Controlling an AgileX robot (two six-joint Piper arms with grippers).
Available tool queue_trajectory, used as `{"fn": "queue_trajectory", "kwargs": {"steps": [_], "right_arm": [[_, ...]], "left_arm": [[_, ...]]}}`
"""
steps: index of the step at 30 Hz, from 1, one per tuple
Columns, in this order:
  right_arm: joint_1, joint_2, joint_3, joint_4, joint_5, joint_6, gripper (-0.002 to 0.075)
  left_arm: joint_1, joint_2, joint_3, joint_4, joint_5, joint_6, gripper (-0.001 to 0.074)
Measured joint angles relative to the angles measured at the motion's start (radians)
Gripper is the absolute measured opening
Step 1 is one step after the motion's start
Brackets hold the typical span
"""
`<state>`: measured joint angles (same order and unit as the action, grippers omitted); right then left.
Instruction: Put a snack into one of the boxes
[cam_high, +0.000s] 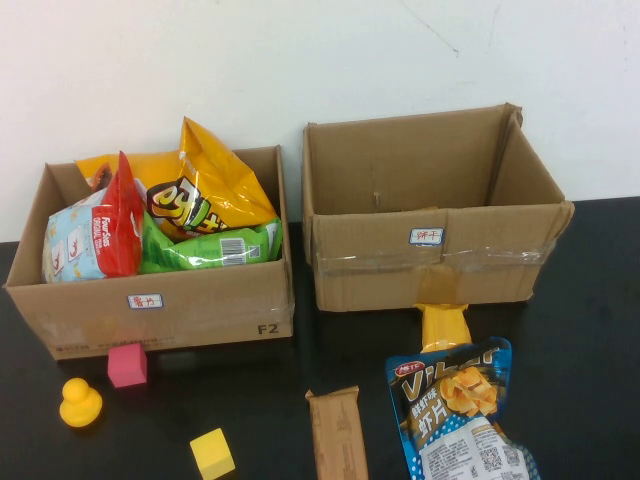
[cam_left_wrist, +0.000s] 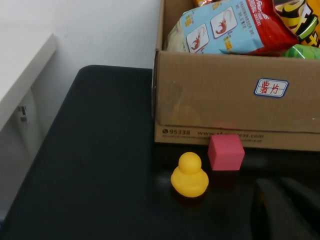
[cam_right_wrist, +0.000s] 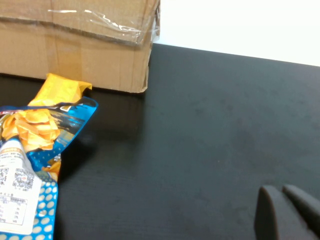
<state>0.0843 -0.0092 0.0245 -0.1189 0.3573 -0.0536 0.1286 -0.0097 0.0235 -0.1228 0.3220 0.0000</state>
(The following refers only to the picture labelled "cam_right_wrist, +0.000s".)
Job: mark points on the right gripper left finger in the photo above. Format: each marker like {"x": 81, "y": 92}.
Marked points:
{"x": 280, "y": 220}

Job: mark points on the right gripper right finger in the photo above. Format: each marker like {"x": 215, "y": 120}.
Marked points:
{"x": 307, "y": 205}

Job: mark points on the yellow snack packet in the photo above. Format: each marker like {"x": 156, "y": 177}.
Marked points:
{"x": 58, "y": 90}

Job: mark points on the blue chip bag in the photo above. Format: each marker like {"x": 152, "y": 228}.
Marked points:
{"x": 37, "y": 125}

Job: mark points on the taped cardboard box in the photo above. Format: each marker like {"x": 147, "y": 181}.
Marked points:
{"x": 75, "y": 55}

